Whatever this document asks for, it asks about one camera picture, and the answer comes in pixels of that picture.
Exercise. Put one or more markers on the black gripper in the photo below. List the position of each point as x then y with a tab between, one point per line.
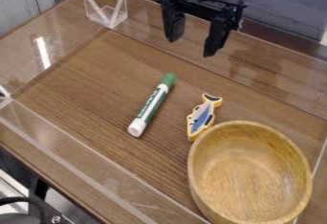
226	9

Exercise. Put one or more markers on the green white marker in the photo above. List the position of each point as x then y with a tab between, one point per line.
150	106

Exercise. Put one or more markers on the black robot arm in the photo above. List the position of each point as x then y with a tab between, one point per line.
222	14

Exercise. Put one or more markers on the brown wooden bowl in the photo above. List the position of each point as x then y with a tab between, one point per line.
249	176

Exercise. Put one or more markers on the yellow blue fish toy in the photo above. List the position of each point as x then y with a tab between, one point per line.
201	117

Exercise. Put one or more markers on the clear acrylic front wall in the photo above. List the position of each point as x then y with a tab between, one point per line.
105	189

